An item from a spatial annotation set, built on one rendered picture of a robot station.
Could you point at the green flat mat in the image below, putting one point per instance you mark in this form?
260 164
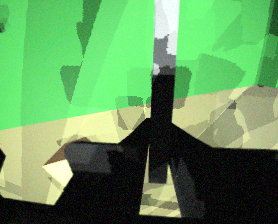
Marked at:
66 58

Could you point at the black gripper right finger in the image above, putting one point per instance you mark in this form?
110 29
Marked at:
194 166

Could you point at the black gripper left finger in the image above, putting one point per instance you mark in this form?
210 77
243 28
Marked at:
129 157

